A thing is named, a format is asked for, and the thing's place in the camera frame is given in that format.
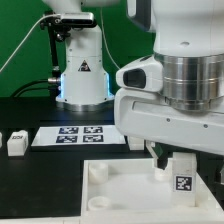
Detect black base cables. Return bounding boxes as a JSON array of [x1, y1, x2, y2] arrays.
[[11, 78, 63, 98]]

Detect white sheet with tags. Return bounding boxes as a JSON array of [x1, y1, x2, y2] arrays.
[[32, 125, 125, 147]]

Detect black camera on stand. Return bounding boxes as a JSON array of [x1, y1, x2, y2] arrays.
[[40, 10, 97, 97]]

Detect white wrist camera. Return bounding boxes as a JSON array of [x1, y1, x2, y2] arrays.
[[116, 56, 163, 93]]

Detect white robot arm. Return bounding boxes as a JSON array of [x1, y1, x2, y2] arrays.
[[43, 0, 224, 156]]

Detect white camera cable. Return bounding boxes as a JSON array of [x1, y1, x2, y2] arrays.
[[0, 14, 61, 75]]

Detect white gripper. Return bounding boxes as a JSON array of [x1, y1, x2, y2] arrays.
[[114, 88, 224, 169]]

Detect white square tabletop tray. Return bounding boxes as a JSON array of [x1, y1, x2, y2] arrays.
[[81, 158, 224, 224]]

